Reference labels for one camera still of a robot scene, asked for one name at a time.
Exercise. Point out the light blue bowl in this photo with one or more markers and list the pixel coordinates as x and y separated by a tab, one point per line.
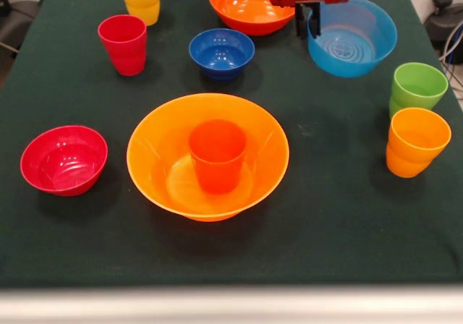
354	53

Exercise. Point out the dark grey pedestal base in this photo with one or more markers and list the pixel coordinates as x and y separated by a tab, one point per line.
443	20
21	13

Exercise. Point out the dark blue bowl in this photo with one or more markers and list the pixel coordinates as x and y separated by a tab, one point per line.
220	56

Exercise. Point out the pink-red cup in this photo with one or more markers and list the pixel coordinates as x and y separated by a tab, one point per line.
124	49

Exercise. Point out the large orange bowl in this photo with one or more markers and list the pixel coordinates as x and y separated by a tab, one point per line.
155	165

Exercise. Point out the orange cup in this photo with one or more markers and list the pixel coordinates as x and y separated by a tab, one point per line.
416	150

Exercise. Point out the red-orange cup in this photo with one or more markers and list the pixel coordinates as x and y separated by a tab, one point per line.
217	165

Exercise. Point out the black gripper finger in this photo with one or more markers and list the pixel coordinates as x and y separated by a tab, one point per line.
315	18
301	20

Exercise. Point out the dark green tablecloth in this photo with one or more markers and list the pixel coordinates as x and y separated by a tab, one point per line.
72	230

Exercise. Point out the pink-red bowl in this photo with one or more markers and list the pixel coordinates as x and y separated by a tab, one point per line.
65	165

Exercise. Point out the yellow cup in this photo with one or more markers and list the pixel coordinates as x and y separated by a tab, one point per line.
141	2

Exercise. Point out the green cup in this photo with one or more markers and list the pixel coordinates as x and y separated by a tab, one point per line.
419	85

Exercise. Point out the large red-orange bowl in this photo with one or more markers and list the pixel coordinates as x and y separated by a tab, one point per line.
246	13

